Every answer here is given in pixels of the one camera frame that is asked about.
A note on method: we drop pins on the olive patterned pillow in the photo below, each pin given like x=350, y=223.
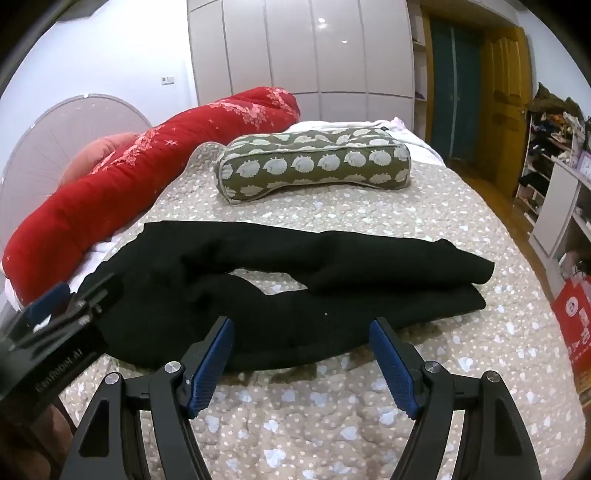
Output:
x=314, y=170

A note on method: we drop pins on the white bed sheet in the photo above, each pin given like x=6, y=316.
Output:
x=421, y=147

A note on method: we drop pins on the white wardrobe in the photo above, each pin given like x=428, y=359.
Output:
x=300, y=46

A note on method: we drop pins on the yellow wooden door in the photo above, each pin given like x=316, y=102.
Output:
x=503, y=115

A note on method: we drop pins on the white round headboard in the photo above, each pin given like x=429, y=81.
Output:
x=46, y=147

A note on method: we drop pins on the red floral quilt roll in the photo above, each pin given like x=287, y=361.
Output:
x=92, y=198

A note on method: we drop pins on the red cardboard box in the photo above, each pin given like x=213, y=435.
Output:
x=575, y=323

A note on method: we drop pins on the black pants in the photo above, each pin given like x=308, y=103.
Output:
x=277, y=318

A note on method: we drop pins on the beige dotted blanket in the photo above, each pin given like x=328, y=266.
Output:
x=369, y=230

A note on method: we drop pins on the pink pillow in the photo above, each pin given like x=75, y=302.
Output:
x=92, y=154

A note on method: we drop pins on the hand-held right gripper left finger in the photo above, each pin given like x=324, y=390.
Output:
x=210, y=369

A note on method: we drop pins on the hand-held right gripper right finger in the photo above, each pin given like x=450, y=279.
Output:
x=392, y=369

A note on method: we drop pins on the white cabinet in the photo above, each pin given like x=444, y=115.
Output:
x=561, y=207

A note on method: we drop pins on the cluttered shoe rack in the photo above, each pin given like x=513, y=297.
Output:
x=549, y=138

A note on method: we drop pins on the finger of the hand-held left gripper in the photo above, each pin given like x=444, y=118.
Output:
x=99, y=295
x=46, y=304

